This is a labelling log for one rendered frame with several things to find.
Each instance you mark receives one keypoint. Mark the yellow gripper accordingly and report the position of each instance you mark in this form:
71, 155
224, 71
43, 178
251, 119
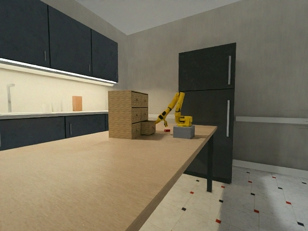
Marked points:
160, 118

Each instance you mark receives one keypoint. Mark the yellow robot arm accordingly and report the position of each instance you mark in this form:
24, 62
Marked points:
184, 120

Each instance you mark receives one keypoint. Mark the wooden drawer front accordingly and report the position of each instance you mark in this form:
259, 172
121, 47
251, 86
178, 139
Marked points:
144, 113
136, 99
136, 114
148, 127
136, 129
144, 100

